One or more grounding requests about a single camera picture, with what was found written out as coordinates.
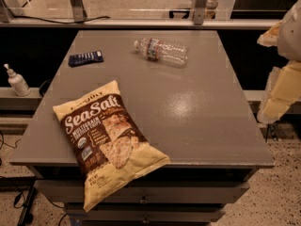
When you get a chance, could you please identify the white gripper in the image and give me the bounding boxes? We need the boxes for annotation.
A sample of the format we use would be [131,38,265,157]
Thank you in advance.
[257,6,301,124]

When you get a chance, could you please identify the grey metal post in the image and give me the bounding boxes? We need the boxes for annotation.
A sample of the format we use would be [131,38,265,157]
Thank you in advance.
[70,0,87,23]
[193,0,207,25]

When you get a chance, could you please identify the black floor cables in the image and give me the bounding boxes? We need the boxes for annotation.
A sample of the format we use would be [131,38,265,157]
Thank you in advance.
[0,130,69,226]

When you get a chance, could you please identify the grey drawer cabinet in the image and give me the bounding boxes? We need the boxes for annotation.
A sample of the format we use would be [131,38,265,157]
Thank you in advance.
[12,30,274,226]

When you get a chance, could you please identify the grey metal post right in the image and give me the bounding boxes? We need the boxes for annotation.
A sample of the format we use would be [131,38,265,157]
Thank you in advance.
[193,0,207,25]

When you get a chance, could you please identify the clear plastic water bottle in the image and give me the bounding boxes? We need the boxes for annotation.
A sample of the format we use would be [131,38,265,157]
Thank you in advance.
[134,38,188,67]

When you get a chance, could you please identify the sea salt chips bag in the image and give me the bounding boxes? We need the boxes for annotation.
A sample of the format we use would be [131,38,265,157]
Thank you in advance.
[53,81,170,211]

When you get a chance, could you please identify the grey metal post left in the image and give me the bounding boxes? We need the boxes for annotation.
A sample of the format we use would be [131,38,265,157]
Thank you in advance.
[70,0,87,23]

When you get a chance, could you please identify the white pump dispenser bottle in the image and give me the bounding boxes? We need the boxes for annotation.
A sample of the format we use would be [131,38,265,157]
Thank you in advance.
[4,64,31,97]

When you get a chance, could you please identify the dark blue snack bar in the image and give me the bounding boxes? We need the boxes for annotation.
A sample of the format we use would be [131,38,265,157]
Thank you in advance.
[69,51,103,68]

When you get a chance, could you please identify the black cable on shelf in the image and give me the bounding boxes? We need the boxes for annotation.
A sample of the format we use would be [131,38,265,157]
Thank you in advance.
[8,14,111,24]

